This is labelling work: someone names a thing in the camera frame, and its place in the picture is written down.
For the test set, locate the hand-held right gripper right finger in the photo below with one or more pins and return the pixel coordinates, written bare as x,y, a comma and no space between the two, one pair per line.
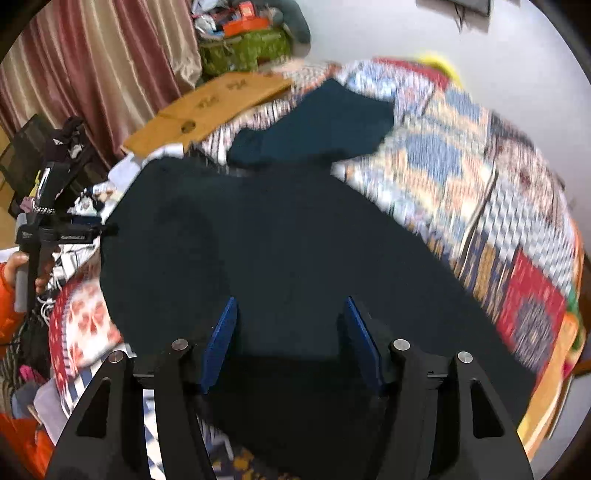
365,353

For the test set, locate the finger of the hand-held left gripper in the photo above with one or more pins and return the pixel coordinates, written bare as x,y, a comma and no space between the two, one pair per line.
107,229

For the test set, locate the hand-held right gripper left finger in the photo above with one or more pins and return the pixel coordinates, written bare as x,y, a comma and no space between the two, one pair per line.
220,344

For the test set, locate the dark navy pants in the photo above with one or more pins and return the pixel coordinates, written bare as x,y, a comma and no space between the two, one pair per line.
277,277

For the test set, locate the person's left forearm orange sleeve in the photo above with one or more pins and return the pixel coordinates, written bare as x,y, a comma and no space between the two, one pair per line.
8,314

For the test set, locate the person's left hand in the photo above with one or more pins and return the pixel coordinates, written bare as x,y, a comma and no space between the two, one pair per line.
18,264

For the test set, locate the black mesh chair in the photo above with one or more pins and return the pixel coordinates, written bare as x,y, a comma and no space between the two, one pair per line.
27,152

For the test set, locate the wooden lap board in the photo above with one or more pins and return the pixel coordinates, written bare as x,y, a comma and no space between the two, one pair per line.
207,104

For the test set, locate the pink and beige curtain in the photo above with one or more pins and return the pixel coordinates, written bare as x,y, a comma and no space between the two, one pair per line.
92,60

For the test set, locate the colourful patchwork blanket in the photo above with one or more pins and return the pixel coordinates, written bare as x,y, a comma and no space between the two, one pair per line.
485,207

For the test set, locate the orange cloth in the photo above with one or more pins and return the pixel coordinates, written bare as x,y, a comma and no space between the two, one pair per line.
25,445

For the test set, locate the green patterned bag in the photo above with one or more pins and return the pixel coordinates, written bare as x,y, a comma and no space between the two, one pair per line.
244,50

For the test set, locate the orange flat box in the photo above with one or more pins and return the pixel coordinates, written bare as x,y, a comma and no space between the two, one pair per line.
244,25

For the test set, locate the dark grey cushion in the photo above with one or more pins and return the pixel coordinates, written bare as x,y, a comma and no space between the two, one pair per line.
295,21

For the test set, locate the yellow cloth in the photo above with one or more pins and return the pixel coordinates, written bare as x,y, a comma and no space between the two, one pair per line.
441,62

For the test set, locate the dark wall-mounted object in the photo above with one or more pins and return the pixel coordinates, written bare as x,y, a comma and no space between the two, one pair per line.
466,7

